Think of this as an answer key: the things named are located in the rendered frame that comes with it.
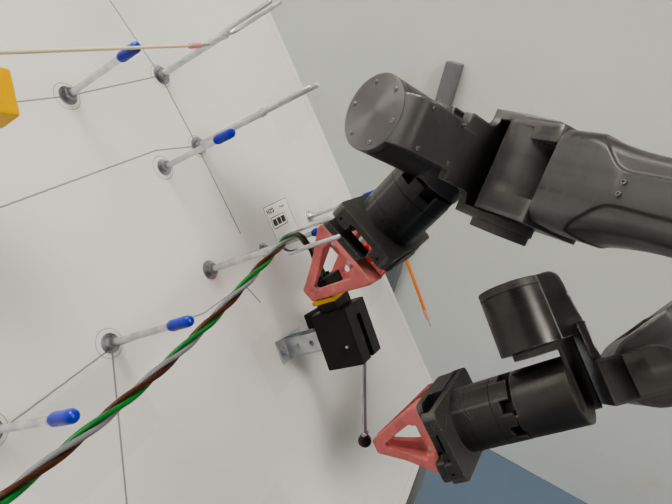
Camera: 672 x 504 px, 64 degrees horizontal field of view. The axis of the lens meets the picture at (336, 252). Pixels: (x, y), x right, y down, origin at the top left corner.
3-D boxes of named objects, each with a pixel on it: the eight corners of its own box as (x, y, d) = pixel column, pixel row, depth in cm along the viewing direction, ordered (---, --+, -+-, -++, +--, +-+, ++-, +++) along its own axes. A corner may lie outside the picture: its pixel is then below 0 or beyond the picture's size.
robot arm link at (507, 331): (698, 384, 38) (662, 385, 46) (625, 236, 41) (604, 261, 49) (529, 431, 40) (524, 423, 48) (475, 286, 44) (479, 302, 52)
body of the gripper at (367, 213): (326, 217, 44) (384, 153, 41) (374, 200, 53) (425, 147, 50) (377, 275, 43) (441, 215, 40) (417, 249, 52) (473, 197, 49)
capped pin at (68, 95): (80, 101, 42) (152, 51, 38) (67, 107, 41) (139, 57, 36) (67, 83, 41) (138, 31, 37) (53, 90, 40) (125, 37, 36)
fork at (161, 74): (163, 65, 51) (278, -10, 44) (172, 83, 51) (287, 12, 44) (149, 66, 49) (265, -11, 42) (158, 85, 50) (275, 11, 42)
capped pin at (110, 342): (106, 329, 39) (188, 303, 34) (122, 340, 39) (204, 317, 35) (96, 346, 38) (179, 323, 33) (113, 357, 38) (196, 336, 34)
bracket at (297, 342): (282, 364, 54) (322, 356, 51) (274, 342, 54) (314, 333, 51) (305, 347, 58) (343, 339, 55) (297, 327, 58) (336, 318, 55)
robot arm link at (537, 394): (601, 426, 39) (614, 415, 44) (564, 337, 42) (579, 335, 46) (514, 446, 43) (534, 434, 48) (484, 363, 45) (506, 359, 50)
